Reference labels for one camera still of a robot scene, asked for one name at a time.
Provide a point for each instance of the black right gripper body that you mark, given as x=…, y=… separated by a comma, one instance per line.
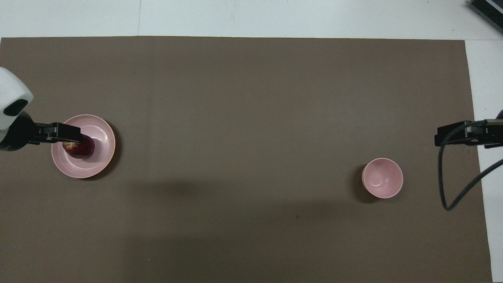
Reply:
x=489, y=133

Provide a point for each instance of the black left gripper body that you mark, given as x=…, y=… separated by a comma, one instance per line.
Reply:
x=19, y=133

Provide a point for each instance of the dark red apple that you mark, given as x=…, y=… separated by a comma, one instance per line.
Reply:
x=80, y=149

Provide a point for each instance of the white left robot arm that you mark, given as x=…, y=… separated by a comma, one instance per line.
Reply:
x=11, y=88

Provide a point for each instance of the pink plate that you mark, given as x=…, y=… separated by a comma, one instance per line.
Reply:
x=98, y=157

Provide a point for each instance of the pink bowl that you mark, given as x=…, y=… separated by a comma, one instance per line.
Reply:
x=383, y=179

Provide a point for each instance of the grey ribbed metal device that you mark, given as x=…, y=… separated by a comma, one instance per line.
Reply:
x=491, y=10

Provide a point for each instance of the brown table mat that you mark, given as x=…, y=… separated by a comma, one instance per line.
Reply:
x=251, y=118

